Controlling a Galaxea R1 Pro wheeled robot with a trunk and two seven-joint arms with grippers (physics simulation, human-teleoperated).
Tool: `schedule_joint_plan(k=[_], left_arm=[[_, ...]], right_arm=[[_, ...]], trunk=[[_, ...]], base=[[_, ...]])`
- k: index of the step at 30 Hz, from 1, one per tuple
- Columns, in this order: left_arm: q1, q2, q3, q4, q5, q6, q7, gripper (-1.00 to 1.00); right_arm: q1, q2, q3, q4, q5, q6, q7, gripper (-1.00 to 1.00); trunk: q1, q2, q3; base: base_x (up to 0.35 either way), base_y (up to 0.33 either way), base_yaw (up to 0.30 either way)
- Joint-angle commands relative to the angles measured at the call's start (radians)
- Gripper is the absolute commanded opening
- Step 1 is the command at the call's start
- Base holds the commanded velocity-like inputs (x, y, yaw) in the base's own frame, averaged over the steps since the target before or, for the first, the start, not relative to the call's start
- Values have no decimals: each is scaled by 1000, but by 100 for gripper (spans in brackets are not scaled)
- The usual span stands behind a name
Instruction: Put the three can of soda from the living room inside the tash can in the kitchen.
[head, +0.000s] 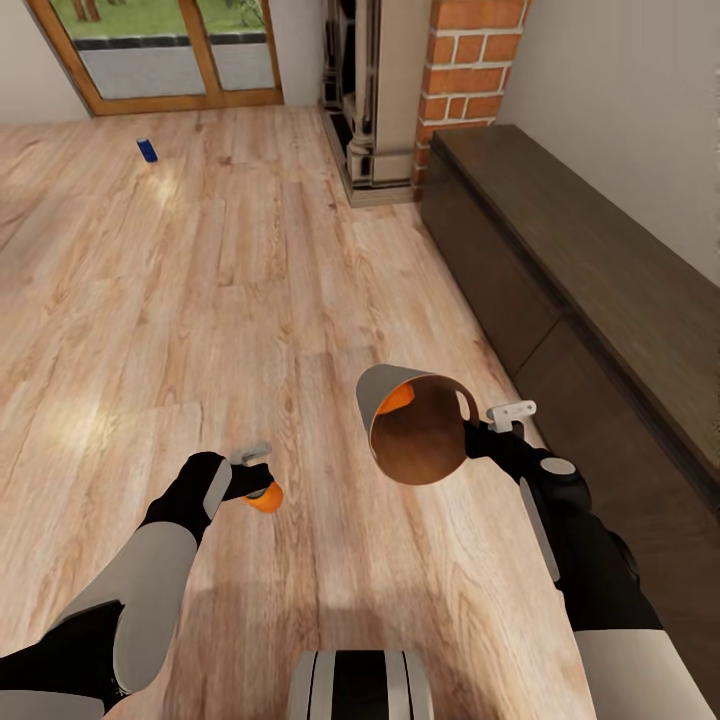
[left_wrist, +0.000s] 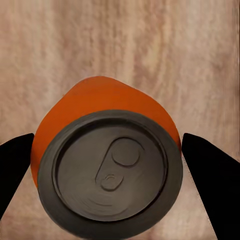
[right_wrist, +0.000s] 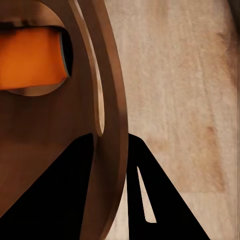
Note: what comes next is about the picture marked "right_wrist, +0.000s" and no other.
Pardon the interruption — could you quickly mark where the can of soda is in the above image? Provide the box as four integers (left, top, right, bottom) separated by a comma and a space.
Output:
0, 26, 72, 91

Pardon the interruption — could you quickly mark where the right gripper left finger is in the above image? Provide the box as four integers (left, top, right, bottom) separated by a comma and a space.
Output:
0, 133, 94, 240

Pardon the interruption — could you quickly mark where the trash can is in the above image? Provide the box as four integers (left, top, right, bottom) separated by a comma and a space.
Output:
0, 0, 129, 240

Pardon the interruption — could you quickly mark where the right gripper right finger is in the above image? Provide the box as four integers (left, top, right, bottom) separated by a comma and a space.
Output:
126, 133, 210, 240

